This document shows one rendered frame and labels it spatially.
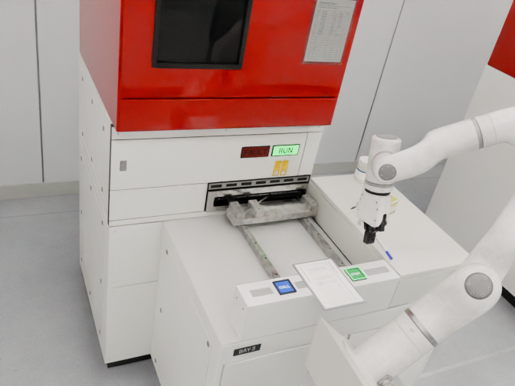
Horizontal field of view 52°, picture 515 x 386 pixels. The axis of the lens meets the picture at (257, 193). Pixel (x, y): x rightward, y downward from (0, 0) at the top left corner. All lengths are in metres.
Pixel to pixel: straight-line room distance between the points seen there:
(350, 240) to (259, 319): 0.58
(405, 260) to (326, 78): 0.69
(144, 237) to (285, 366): 0.71
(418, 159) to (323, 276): 0.48
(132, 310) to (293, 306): 0.89
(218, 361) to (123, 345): 0.85
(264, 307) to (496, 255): 0.64
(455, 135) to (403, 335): 0.56
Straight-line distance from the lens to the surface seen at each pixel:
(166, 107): 1.74
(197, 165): 1.94
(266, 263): 1.86
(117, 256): 2.09
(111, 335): 2.38
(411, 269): 1.86
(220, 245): 1.95
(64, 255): 3.16
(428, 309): 1.47
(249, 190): 2.08
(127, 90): 1.69
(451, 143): 1.55
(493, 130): 1.57
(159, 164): 1.89
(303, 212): 2.12
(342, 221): 2.03
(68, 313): 2.83
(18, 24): 3.19
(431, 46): 4.40
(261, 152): 2.02
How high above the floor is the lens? 2.01
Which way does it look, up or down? 31 degrees down
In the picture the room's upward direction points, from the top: 12 degrees clockwise
